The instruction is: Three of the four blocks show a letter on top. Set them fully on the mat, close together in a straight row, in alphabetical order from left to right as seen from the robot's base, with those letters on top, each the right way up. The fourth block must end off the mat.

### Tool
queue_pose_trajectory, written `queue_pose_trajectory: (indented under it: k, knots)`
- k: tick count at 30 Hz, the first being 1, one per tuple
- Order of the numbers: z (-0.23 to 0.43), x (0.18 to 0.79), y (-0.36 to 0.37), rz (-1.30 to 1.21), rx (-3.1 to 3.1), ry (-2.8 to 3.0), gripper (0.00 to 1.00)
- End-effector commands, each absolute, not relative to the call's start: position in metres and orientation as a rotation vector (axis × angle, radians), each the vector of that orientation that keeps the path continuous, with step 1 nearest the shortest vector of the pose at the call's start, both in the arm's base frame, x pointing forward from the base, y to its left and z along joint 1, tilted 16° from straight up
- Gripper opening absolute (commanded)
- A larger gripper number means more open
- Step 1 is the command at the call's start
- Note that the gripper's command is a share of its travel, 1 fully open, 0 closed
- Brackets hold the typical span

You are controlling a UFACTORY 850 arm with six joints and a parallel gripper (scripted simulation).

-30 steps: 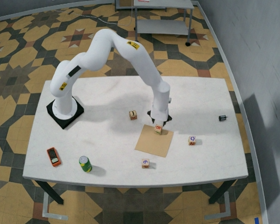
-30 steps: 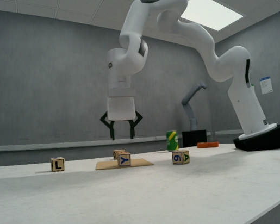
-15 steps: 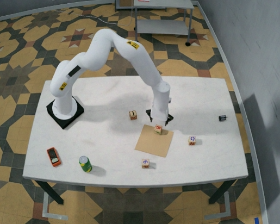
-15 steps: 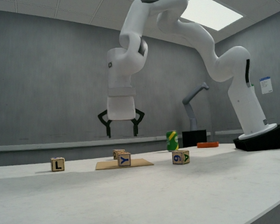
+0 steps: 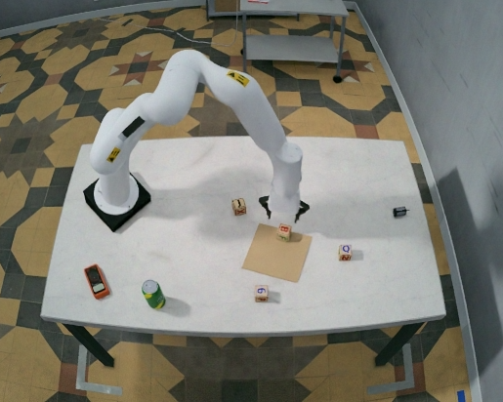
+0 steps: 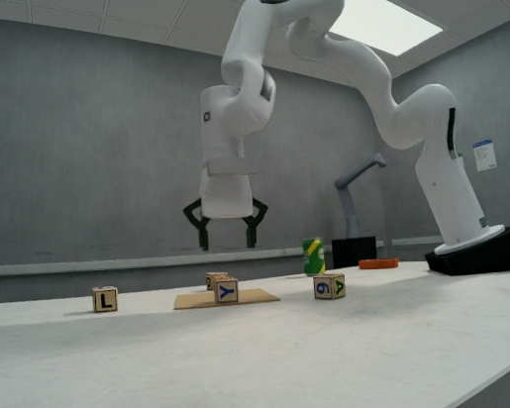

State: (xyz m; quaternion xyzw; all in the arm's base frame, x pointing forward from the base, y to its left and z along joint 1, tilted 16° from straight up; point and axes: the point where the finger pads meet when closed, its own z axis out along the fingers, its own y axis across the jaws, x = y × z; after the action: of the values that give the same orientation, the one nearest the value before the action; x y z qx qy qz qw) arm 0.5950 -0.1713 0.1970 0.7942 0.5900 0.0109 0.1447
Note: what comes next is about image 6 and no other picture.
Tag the tan cardboard block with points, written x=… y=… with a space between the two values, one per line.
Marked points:
x=211 y=276

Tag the tan square mat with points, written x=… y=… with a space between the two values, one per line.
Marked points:
x=207 y=300

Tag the green soda can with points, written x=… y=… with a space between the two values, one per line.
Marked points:
x=313 y=253

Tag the wooden alphabet block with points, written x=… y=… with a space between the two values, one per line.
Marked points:
x=105 y=299
x=329 y=286
x=226 y=290

